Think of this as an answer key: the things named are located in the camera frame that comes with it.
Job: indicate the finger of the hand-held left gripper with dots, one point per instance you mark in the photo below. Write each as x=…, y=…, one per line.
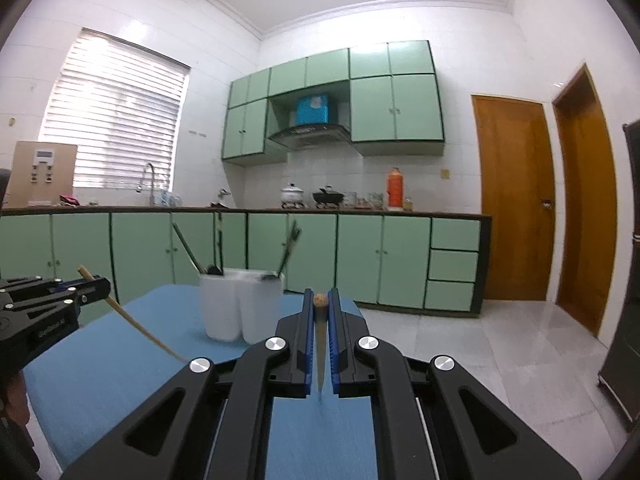
x=95, y=287
x=30, y=282

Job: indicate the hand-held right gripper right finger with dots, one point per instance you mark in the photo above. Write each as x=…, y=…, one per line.
x=332, y=345

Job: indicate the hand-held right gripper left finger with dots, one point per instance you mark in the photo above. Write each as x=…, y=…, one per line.
x=308, y=345

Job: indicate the wooden chopstick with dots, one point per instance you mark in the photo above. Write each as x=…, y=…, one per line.
x=135, y=322
x=320, y=340

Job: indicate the white utensil holder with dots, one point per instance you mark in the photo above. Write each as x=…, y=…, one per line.
x=220, y=310

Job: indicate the person's left hand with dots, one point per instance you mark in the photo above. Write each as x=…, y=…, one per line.
x=12, y=397

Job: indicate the blue table mat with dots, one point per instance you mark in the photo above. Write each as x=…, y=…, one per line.
x=125, y=375

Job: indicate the red cloth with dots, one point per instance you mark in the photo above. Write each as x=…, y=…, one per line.
x=69, y=200

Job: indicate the green base cabinets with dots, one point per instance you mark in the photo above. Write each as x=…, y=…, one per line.
x=360, y=255

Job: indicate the metal spoon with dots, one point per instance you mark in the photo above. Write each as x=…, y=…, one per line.
x=289, y=250

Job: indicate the black ladle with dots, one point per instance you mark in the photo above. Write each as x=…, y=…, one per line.
x=190, y=252

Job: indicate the translucent bottle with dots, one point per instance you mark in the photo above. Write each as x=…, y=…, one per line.
x=167, y=200

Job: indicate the metal kitchen faucet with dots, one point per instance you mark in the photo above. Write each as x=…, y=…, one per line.
x=148, y=172

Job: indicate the gas stove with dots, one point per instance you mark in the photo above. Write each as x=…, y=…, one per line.
x=310, y=205

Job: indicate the stack of bowls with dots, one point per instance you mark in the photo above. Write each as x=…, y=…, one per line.
x=351, y=200
x=376, y=200

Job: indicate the black wok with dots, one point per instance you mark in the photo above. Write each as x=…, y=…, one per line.
x=328, y=197

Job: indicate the white cooking pot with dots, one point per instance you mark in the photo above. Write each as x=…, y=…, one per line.
x=292, y=195

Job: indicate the metal kettle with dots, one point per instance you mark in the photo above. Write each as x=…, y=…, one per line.
x=224, y=198

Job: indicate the white window blinds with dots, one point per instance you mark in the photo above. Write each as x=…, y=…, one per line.
x=115, y=125

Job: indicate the orange thermos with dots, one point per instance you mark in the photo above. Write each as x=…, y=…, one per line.
x=395, y=187

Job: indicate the black range hood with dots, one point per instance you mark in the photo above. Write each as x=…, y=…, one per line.
x=307, y=135

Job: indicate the wooden door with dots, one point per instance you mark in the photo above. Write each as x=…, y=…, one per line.
x=515, y=200
x=585, y=210

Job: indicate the blue box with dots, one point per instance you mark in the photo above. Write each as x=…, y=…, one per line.
x=312, y=109

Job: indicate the green wall cabinets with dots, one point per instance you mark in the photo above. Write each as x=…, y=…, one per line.
x=395, y=105

